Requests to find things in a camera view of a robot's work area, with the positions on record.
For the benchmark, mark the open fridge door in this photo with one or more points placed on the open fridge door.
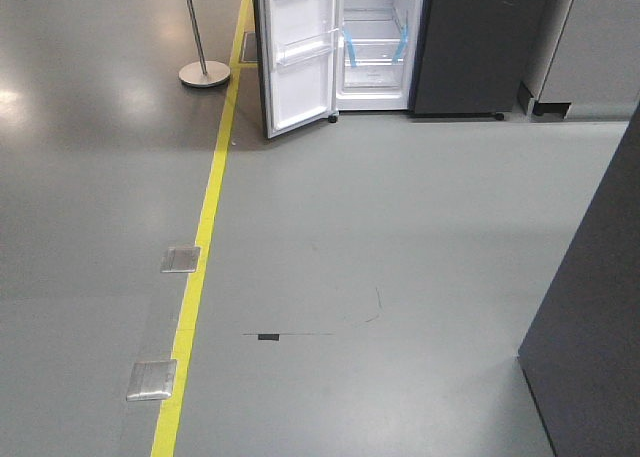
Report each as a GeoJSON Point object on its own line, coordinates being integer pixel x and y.
{"type": "Point", "coordinates": [297, 44]}

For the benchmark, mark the white fridge interior body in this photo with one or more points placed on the white fridge interior body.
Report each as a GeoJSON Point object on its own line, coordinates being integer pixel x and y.
{"type": "Point", "coordinates": [378, 48]}

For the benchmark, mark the upper metal floor plate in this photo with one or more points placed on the upper metal floor plate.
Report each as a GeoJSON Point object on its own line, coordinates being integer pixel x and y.
{"type": "Point", "coordinates": [181, 259]}

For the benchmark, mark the metal floor plate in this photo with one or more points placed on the metal floor plate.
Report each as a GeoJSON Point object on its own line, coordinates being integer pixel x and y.
{"type": "Point", "coordinates": [151, 380]}
{"type": "Point", "coordinates": [181, 259]}

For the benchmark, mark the lower metal floor plate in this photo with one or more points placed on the lower metal floor plate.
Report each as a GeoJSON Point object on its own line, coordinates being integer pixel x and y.
{"type": "Point", "coordinates": [151, 380]}

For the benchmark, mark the yellow floor tape line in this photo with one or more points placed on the yellow floor tape line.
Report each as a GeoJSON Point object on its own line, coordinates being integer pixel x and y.
{"type": "Point", "coordinates": [169, 416]}

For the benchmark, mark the dark grey cabinet panel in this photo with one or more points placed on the dark grey cabinet panel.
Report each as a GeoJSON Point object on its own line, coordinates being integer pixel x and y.
{"type": "Point", "coordinates": [580, 355]}

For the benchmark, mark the grey appliance at right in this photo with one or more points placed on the grey appliance at right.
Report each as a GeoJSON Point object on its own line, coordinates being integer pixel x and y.
{"type": "Point", "coordinates": [584, 63]}

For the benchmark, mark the metal stanchion post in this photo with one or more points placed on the metal stanchion post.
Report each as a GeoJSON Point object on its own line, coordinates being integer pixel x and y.
{"type": "Point", "coordinates": [203, 73]}

